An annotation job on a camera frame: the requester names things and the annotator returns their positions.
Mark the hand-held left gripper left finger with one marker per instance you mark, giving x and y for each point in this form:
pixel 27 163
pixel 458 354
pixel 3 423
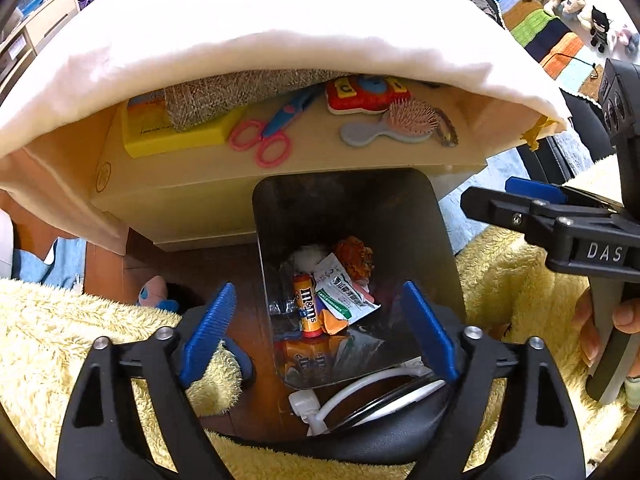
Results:
pixel 207 332

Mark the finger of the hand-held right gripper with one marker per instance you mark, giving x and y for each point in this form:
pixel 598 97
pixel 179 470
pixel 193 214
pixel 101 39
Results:
pixel 535 190
pixel 500 210

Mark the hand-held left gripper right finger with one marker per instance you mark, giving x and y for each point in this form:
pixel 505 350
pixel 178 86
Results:
pixel 430 332

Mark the white printed packet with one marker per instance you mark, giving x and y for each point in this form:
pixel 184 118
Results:
pixel 345 295

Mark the small orange wrapper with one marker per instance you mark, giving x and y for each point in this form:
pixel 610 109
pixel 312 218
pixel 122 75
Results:
pixel 334 324

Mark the orange candy tube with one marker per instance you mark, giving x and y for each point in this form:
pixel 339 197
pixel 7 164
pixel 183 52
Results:
pixel 307 305

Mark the orange crinkled wrapper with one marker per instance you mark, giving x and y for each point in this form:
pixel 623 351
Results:
pixel 352 255

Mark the white fluffy ball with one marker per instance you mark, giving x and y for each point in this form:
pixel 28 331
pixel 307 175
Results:
pixel 307 256

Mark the dark metal trash bin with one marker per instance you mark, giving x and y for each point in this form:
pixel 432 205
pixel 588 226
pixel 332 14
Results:
pixel 350 210

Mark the person's right hand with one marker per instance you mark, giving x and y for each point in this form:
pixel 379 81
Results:
pixel 586 335

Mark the yellow cloth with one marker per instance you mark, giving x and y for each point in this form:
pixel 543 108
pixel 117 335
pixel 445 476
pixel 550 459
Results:
pixel 537 132

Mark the pink and blue plush toy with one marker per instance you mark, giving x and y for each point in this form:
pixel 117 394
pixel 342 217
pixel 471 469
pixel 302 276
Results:
pixel 155 292

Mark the pink and grey hairbrush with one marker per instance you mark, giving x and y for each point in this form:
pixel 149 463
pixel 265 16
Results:
pixel 400 120

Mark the black round seat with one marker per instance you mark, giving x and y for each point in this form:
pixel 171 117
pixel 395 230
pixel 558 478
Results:
pixel 350 442

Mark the beige low table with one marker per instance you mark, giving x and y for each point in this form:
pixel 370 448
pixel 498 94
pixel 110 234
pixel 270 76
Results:
pixel 200 195

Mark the yellow fluffy blanket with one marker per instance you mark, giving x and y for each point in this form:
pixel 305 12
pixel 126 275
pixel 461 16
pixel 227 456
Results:
pixel 50 335

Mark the colourful striped knitted blanket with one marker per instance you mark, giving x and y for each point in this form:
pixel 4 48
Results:
pixel 540 25

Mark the light blue denim cloth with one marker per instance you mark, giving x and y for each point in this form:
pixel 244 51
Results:
pixel 45 265

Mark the row of plush toys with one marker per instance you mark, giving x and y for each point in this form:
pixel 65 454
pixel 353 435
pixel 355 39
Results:
pixel 600 25

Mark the red and blue toy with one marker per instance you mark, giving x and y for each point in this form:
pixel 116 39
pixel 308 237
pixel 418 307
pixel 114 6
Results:
pixel 365 92

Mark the yellow box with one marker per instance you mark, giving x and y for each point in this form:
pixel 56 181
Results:
pixel 165 137

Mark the white round container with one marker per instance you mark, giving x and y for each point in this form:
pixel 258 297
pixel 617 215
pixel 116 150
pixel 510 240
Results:
pixel 5 245

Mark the grey woven pad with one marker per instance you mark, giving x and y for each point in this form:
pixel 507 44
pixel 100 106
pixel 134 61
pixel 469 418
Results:
pixel 225 95

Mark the pale pink satin cloth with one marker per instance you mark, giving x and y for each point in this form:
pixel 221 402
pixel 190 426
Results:
pixel 300 20

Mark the wooden shelf unit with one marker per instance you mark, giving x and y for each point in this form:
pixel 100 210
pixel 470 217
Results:
pixel 40 30

